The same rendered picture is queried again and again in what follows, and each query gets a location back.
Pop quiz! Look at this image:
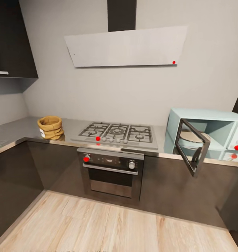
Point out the microwave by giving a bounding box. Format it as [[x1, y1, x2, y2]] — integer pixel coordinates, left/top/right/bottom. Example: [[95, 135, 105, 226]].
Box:
[[167, 107, 238, 178]]

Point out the popcorn bag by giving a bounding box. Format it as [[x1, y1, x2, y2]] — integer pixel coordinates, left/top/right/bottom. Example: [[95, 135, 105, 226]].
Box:
[[37, 116, 64, 140]]

